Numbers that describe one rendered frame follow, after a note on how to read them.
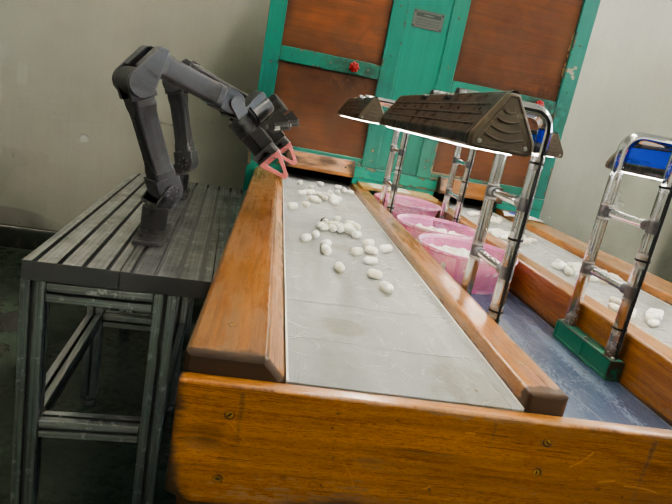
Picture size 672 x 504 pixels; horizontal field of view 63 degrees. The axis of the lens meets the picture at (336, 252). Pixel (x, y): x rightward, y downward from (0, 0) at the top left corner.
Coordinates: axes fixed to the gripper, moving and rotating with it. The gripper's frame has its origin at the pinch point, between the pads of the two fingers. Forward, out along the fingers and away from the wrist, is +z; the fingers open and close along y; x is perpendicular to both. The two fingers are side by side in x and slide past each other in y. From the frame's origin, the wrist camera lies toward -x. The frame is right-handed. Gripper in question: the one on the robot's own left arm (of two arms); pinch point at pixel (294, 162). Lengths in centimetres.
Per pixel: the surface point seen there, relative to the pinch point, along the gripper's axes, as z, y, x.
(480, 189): 66, 42, -54
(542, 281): 53, -73, -31
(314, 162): 9.5, 41.8, -4.3
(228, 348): -1, -133, 13
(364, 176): 29, 47, -17
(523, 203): 19, -106, -30
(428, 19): -5, 48, -78
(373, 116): 1.5, -31.2, -27.7
